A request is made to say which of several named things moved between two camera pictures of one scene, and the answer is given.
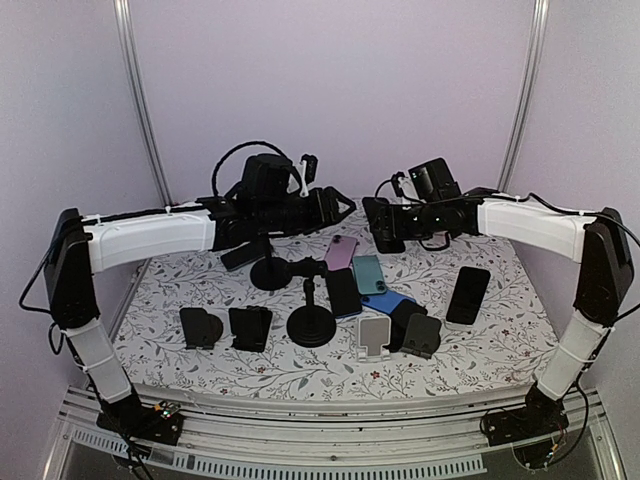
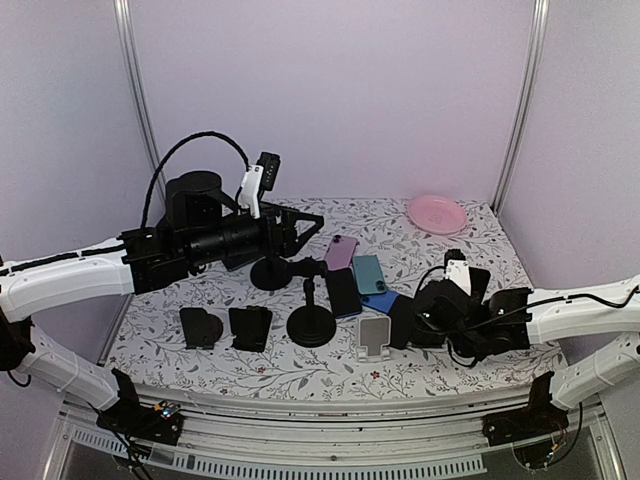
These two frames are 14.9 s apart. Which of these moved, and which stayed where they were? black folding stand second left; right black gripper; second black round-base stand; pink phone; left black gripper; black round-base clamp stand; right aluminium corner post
Moved: right black gripper; left black gripper
Stayed: black round-base clamp stand; second black round-base stand; right aluminium corner post; black folding stand second left; pink phone
